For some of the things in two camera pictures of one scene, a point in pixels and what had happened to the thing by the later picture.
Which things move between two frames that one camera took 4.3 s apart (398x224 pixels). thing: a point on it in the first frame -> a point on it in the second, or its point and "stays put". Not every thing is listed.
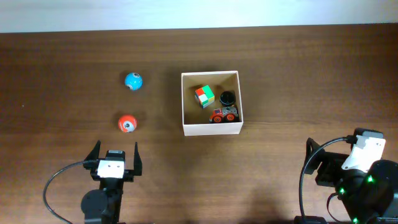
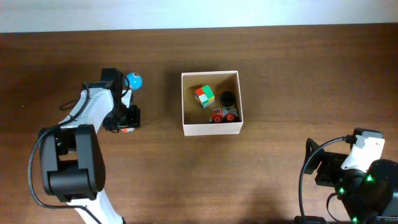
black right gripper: x=325 y=168 stays put
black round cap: x=227 y=98 stays put
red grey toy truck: x=224 y=114 stays put
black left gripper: x=129 y=174 -> x=137 y=119
